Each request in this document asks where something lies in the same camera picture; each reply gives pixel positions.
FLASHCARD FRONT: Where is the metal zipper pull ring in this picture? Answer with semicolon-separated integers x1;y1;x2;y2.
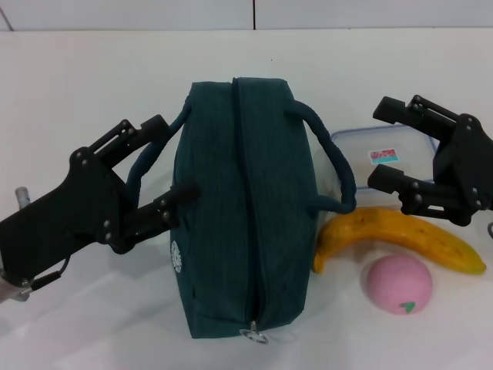
238;321;270;345

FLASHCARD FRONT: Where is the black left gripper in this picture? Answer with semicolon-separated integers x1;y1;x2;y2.
0;147;202;286

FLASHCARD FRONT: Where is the clear plastic food container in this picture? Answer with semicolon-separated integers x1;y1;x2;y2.
330;125;440;192

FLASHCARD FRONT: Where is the dark teal fabric lunch bag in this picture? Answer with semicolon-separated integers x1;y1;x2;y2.
126;76;357;340

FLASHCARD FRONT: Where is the yellow banana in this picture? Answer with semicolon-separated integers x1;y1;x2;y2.
312;207;487;275

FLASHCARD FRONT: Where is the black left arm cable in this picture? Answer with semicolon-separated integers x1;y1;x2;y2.
32;256;74;290

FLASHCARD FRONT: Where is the pink toy peach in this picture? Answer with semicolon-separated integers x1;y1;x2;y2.
364;254;433;317

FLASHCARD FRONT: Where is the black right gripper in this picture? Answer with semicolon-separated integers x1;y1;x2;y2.
367;94;493;227

